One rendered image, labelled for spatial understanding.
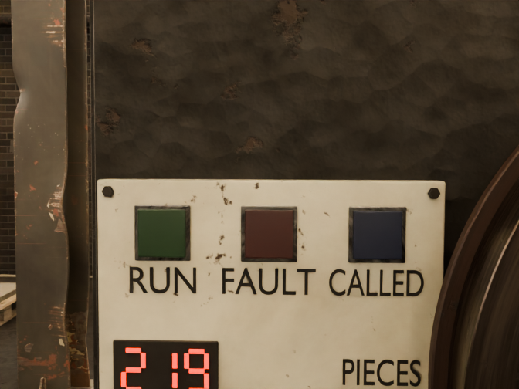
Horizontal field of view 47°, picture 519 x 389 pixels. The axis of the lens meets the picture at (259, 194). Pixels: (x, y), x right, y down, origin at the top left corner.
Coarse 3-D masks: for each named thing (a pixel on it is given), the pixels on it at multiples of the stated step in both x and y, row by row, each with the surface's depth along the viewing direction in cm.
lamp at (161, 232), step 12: (144, 216) 45; (156, 216) 44; (168, 216) 44; (180, 216) 44; (144, 228) 45; (156, 228) 45; (168, 228) 44; (180, 228) 44; (144, 240) 45; (156, 240) 45; (168, 240) 45; (180, 240) 45; (144, 252) 45; (156, 252) 45; (168, 252) 45; (180, 252) 45
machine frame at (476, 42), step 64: (128, 0) 46; (192, 0) 46; (256, 0) 46; (320, 0) 46; (384, 0) 45; (448, 0) 45; (512, 0) 45; (128, 64) 46; (192, 64) 46; (256, 64) 46; (320, 64) 46; (384, 64) 46; (448, 64) 46; (512, 64) 45; (128, 128) 47; (192, 128) 47; (256, 128) 46; (320, 128) 46; (384, 128) 46; (448, 128) 46; (512, 128) 46; (448, 192) 46; (448, 256) 46
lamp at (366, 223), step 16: (368, 224) 44; (384, 224) 44; (400, 224) 44; (368, 240) 44; (384, 240) 44; (400, 240) 44; (352, 256) 44; (368, 256) 44; (384, 256) 44; (400, 256) 44
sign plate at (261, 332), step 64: (128, 192) 45; (192, 192) 45; (256, 192) 45; (320, 192) 44; (384, 192) 44; (128, 256) 45; (192, 256) 45; (320, 256) 45; (128, 320) 46; (192, 320) 45; (256, 320) 45; (320, 320) 45; (384, 320) 45; (128, 384) 45; (192, 384) 45; (256, 384) 45; (320, 384) 45; (384, 384) 45
